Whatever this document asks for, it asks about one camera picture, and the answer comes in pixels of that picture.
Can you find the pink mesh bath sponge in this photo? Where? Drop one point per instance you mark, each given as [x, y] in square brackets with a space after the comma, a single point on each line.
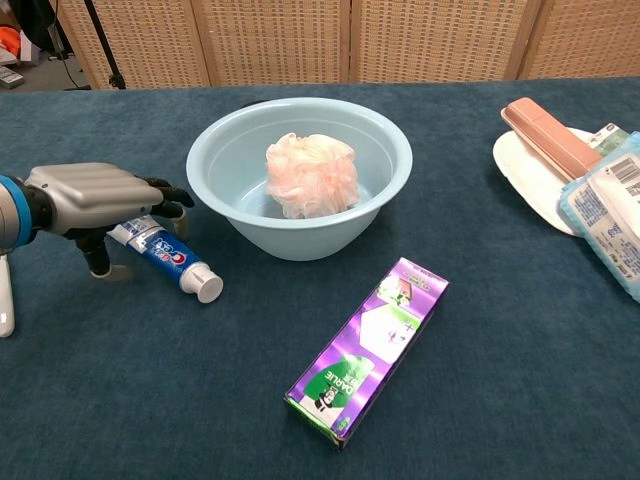
[312, 175]

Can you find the small green white packet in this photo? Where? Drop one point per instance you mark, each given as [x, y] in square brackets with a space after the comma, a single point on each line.
[611, 137]

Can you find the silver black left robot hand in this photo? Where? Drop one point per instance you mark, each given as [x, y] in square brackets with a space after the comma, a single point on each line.
[85, 192]

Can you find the black tripod stand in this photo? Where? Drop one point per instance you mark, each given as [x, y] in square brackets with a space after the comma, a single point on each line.
[102, 40]

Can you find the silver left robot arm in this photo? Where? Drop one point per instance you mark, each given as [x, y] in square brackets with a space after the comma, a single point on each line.
[10, 215]

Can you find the blue white toothpaste tube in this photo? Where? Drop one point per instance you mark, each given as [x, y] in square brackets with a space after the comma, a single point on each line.
[165, 255]

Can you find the wicker folding screen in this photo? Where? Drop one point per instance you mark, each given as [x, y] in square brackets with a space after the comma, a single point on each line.
[280, 40]

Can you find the white round plate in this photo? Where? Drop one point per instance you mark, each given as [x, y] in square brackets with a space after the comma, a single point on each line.
[525, 180]

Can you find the orange cloth item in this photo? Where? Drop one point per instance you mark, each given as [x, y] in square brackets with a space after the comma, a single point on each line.
[9, 45]

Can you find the dark blue table mat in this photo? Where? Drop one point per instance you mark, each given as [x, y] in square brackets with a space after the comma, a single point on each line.
[125, 375]

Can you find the pink toothbrush travel case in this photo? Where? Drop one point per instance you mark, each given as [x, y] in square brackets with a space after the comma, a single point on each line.
[550, 135]

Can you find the blue plastic package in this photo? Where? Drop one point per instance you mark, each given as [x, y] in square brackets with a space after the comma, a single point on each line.
[607, 220]

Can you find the light blue plastic bowl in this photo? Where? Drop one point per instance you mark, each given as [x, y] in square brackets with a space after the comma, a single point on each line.
[300, 235]

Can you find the purple green cardboard box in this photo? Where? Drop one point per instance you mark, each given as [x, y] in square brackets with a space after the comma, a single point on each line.
[360, 360]

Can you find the white toothbrush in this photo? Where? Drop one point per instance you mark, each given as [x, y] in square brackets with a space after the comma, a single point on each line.
[5, 300]

